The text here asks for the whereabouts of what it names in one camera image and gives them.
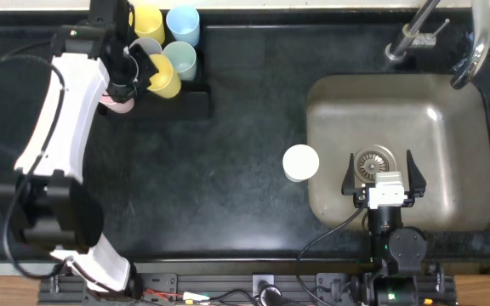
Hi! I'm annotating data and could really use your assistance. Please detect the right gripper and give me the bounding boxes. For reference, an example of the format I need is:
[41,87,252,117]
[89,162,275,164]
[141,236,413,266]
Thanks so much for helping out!
[340,149,428,209]

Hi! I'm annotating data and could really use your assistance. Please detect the white cup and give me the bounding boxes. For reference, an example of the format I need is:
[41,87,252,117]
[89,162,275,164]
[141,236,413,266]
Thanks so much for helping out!
[282,144,321,183]

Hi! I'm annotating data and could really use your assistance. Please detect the yellow cup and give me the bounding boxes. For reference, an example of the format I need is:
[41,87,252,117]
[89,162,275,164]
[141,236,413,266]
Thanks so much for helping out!
[146,54,182,99]
[128,4,166,46]

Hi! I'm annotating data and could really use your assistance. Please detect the pink cup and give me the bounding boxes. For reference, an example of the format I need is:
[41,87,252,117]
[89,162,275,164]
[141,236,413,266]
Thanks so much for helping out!
[99,93,135,115]

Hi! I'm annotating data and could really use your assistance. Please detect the steel sink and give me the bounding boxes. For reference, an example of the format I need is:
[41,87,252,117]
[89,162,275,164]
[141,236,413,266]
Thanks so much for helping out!
[305,74,490,233]

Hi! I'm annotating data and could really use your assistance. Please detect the steel tap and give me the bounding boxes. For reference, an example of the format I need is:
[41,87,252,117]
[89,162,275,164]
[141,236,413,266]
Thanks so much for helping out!
[384,0,490,90]

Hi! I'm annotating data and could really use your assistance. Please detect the black tray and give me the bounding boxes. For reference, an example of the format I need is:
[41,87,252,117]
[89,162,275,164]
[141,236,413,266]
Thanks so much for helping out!
[98,20,213,121]

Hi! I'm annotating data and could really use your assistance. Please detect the green cup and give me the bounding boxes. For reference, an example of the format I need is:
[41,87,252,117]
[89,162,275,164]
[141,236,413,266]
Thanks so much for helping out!
[162,41,198,82]

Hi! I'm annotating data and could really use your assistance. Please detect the blue cup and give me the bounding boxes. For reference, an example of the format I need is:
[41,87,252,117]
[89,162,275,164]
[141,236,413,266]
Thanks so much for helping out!
[166,5,201,48]

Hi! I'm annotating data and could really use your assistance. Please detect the grey cup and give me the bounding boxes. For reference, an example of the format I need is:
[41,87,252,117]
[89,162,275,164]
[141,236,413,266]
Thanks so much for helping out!
[128,37,163,56]

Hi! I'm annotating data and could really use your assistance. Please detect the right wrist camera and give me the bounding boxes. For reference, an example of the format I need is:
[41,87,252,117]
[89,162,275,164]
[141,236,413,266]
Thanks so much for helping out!
[367,171,407,210]

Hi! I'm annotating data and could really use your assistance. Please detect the black cable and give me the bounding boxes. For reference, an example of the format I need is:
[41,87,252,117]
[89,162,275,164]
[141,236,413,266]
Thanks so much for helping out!
[294,207,365,306]
[0,40,84,281]

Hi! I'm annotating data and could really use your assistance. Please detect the mounting rail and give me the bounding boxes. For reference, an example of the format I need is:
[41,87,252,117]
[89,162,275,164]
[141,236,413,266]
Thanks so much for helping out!
[38,271,459,306]

